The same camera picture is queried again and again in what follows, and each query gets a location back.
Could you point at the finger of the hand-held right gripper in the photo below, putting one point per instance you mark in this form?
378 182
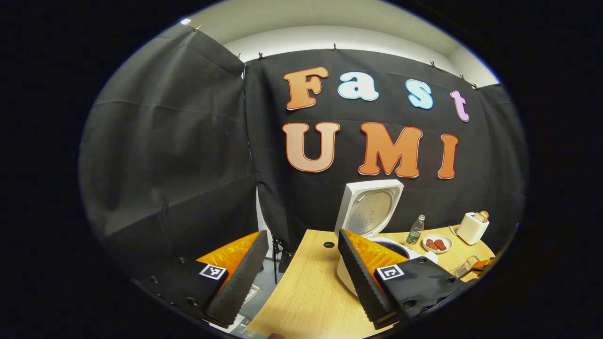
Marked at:
485 266

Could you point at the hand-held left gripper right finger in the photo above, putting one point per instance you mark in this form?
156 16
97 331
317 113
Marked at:
362 282

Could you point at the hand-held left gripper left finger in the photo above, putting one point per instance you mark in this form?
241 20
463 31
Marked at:
242 282

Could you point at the white rice cooker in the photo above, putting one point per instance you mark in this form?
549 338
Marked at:
370 212

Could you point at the white toaster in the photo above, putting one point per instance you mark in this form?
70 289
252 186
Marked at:
471 230

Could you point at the white oval plate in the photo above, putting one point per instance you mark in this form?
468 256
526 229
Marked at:
447 242

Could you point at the black stand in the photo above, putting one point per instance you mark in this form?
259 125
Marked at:
285 261

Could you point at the red meat piece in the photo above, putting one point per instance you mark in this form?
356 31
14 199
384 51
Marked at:
431 244
440 245

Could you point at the clear plastic water bottle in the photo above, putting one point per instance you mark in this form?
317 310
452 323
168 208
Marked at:
415 233

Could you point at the black backdrop cloth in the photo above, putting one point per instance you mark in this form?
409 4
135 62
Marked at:
188 165

